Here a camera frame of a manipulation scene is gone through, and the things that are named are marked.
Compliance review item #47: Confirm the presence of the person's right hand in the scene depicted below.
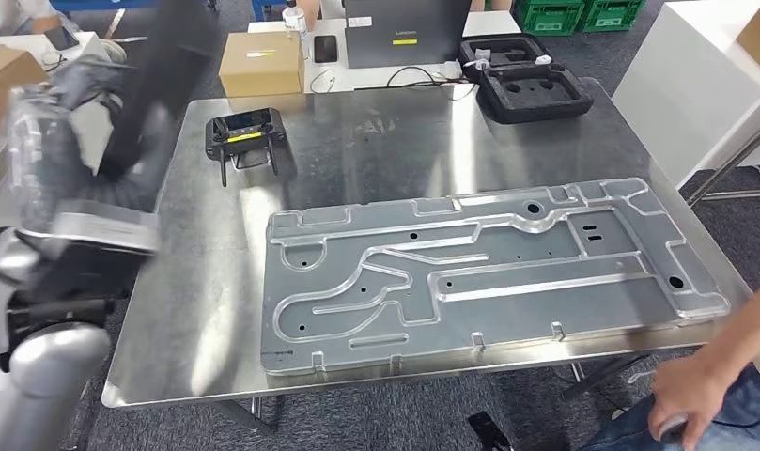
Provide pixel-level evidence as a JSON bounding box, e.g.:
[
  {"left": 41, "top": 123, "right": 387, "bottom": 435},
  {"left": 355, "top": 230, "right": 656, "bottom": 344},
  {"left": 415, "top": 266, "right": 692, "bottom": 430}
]
[{"left": 648, "top": 353, "right": 737, "bottom": 451}]

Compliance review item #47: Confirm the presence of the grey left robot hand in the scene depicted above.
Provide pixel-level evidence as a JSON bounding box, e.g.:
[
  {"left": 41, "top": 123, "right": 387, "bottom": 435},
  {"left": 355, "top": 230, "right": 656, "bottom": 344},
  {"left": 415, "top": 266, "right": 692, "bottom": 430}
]
[{"left": 8, "top": 56, "right": 176, "bottom": 233}]

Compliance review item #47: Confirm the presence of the black round handheld device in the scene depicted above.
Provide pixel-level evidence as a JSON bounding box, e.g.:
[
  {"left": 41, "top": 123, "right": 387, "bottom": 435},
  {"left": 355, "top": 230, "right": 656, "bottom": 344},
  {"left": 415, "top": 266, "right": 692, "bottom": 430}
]
[{"left": 656, "top": 412, "right": 693, "bottom": 447}]

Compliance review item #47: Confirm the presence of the black plastic plate bracket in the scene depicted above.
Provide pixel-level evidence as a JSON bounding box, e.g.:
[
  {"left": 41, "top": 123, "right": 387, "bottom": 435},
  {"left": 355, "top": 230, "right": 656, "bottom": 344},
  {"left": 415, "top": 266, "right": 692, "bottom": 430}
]
[{"left": 96, "top": 0, "right": 224, "bottom": 183}]

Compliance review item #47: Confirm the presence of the stainless steel workbench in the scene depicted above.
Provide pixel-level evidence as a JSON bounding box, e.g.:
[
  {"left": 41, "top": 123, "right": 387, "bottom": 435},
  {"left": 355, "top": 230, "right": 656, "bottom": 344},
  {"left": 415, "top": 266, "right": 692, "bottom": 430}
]
[{"left": 101, "top": 77, "right": 755, "bottom": 437}]

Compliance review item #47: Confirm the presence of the person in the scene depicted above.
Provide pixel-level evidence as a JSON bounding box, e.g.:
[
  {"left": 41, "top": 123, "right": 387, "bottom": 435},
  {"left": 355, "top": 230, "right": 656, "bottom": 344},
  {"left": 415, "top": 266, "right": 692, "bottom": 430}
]
[
  {"left": 578, "top": 288, "right": 760, "bottom": 451},
  {"left": 0, "top": 0, "right": 60, "bottom": 37}
]

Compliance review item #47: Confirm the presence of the black remote controller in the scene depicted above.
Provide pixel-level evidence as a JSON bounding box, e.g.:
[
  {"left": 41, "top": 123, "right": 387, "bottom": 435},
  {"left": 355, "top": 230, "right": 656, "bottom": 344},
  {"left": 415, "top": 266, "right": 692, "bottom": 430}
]
[{"left": 205, "top": 107, "right": 297, "bottom": 188}]

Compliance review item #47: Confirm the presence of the stamped sheet metal panel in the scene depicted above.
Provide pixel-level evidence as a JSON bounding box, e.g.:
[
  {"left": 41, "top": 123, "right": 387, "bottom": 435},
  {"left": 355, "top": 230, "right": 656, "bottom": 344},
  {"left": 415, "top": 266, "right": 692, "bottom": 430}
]
[{"left": 259, "top": 177, "right": 731, "bottom": 379}]

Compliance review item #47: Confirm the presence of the white plastic bottle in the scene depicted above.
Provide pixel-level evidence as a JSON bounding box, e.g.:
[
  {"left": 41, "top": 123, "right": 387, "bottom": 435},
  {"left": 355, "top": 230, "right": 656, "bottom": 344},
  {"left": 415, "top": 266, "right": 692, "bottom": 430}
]
[{"left": 282, "top": 0, "right": 312, "bottom": 62}]

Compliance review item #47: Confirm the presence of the black foam case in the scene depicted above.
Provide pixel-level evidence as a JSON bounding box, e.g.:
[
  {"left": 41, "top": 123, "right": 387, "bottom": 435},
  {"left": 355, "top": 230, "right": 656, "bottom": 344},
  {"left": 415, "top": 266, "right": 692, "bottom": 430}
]
[{"left": 458, "top": 32, "right": 597, "bottom": 125}]

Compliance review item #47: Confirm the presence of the black laptop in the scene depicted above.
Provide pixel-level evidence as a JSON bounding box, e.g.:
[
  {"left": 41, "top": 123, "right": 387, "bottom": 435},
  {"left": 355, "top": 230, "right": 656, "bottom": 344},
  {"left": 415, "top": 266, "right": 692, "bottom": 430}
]
[{"left": 344, "top": 0, "right": 474, "bottom": 70}]

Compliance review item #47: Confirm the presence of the green plastic crate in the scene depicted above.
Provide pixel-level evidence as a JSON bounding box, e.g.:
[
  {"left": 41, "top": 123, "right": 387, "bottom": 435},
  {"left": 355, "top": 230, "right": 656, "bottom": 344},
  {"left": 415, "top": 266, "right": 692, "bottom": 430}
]
[
  {"left": 513, "top": 0, "right": 587, "bottom": 38},
  {"left": 577, "top": 0, "right": 646, "bottom": 34}
]

